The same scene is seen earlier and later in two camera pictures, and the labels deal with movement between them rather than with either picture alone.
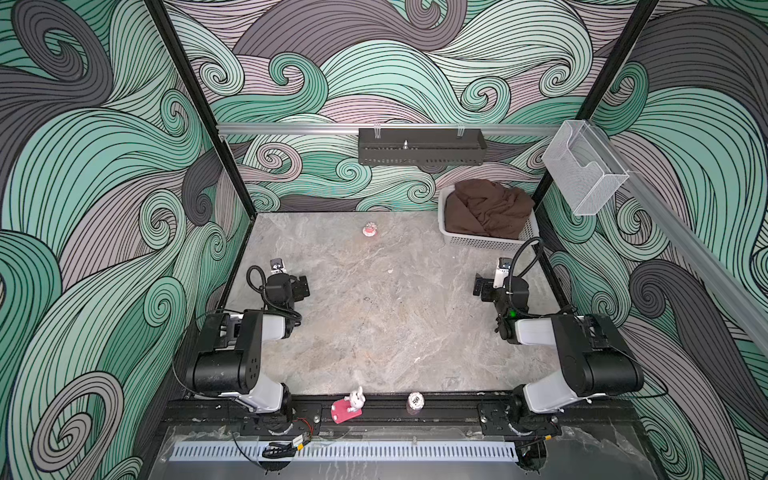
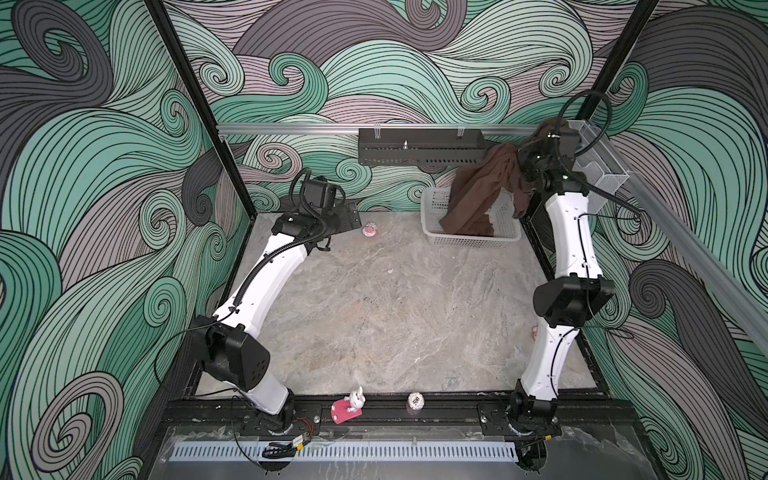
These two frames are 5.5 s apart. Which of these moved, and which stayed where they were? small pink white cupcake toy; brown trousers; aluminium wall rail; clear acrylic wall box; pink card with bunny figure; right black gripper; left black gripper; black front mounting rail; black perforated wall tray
Moved: left black gripper; right black gripper; brown trousers
Stayed: small pink white cupcake toy; aluminium wall rail; clear acrylic wall box; pink card with bunny figure; black front mounting rail; black perforated wall tray
